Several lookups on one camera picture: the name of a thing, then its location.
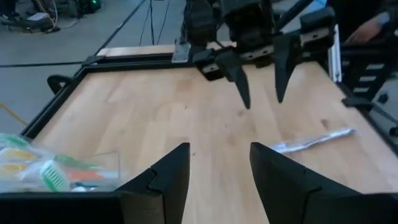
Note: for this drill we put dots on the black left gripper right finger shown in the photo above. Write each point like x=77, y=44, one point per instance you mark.
x=280, y=186

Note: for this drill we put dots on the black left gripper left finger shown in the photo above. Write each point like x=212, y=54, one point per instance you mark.
x=161, y=193

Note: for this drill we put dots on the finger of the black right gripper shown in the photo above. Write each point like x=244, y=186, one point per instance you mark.
x=236, y=71
x=286, y=62

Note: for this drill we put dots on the clear plastic zip bag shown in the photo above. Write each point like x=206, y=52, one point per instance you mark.
x=84, y=186

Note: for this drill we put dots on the orange toothbrush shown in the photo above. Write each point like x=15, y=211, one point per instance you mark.
x=84, y=175
x=15, y=154

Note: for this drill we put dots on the green toothbrush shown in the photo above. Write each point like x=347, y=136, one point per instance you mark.
x=54, y=177

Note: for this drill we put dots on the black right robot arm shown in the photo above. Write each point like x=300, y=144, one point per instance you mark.
x=202, y=21

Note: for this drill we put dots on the purple toothbrush in wrapper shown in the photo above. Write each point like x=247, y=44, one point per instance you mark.
x=311, y=143

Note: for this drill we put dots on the clear acrylic organizer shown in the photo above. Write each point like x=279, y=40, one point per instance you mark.
x=105, y=161

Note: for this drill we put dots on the person's hand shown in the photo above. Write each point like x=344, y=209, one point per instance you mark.
x=363, y=31

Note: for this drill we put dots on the black equipment stand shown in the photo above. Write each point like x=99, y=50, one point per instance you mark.
x=370, y=71

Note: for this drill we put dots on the person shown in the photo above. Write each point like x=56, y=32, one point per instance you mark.
x=384, y=18

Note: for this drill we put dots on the black frame hook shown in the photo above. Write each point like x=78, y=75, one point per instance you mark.
x=57, y=81

